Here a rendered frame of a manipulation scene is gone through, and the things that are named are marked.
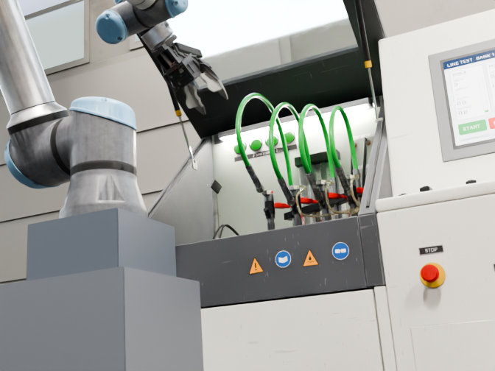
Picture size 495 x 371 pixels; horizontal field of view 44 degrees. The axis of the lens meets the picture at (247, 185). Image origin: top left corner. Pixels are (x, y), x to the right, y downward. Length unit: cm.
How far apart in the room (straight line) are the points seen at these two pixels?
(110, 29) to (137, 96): 301
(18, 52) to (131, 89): 333
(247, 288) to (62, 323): 59
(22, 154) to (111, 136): 20
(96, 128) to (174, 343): 39
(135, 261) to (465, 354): 68
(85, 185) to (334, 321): 63
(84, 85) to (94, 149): 372
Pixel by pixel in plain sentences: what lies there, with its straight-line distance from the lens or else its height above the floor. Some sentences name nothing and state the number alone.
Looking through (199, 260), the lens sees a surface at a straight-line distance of 153.
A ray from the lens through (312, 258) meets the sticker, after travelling 141.
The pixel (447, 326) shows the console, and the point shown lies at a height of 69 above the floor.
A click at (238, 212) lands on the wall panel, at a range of 211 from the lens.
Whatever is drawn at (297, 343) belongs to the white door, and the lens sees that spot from 141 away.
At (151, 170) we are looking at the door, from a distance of 423.
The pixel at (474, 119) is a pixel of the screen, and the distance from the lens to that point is 170.
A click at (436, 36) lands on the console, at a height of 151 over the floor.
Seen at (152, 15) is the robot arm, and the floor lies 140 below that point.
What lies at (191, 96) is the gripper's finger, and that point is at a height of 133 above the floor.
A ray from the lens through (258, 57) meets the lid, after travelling 204.
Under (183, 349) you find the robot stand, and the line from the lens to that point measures 106.
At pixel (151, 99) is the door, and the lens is 441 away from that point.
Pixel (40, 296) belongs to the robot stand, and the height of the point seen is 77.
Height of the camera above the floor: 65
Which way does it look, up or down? 16 degrees up
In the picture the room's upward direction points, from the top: 4 degrees counter-clockwise
